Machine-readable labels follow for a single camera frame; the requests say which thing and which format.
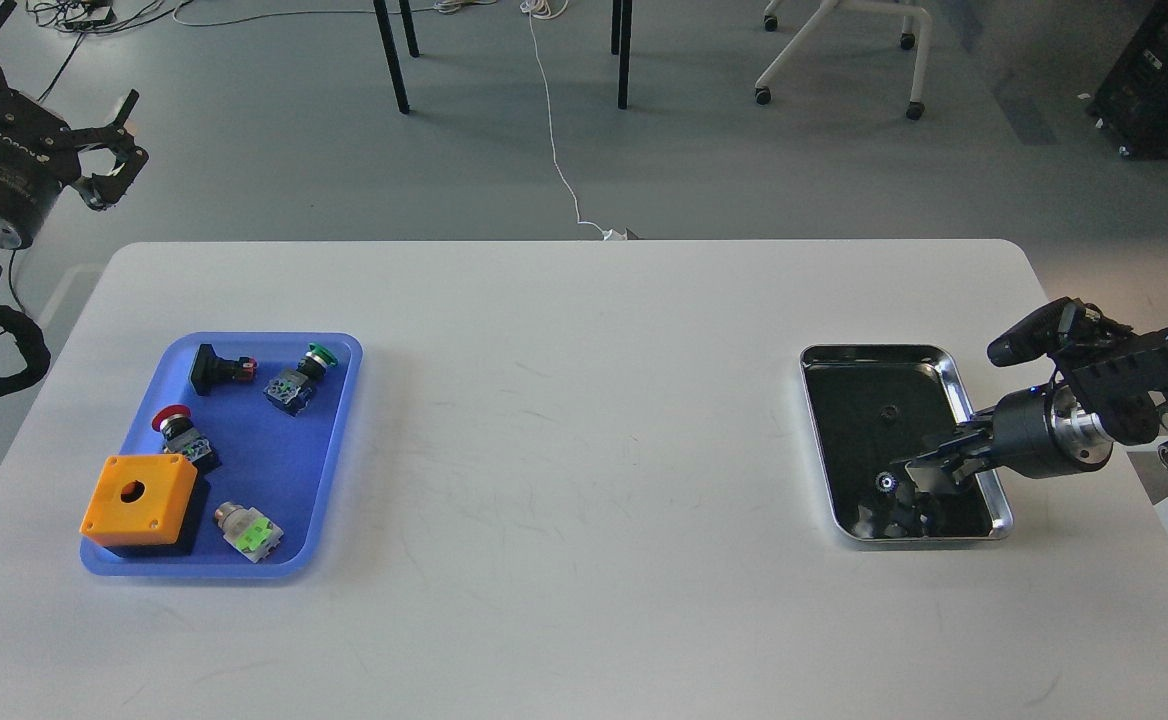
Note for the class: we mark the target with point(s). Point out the blue plastic tray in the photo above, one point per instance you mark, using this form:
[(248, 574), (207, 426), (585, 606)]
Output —
[(282, 465)]

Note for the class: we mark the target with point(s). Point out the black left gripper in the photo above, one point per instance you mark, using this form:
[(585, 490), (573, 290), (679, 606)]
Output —
[(33, 172)]

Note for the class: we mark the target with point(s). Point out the black selector switch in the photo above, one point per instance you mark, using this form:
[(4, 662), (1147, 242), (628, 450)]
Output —
[(211, 370)]

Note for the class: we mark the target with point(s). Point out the red push button switch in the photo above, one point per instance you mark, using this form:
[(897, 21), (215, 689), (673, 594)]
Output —
[(180, 436)]

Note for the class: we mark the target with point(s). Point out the black table leg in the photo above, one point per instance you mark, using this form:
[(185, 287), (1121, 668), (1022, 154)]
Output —
[(621, 35), (387, 39)]

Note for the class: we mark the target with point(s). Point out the silver metal tray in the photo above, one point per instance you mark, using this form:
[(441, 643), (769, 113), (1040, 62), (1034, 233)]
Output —
[(845, 386)]

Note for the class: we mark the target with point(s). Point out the green push button switch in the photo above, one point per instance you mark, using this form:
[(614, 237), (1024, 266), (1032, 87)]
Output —
[(292, 389)]

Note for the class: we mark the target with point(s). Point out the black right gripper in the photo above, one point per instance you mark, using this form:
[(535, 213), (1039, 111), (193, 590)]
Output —
[(1038, 432)]

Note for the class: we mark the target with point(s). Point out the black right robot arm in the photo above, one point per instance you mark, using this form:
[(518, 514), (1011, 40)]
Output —
[(1109, 388)]

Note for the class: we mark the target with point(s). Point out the silver green push button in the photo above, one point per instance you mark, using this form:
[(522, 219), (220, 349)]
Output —
[(247, 530)]

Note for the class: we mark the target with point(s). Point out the orange button box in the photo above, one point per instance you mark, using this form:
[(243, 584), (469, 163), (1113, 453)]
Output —
[(140, 501)]

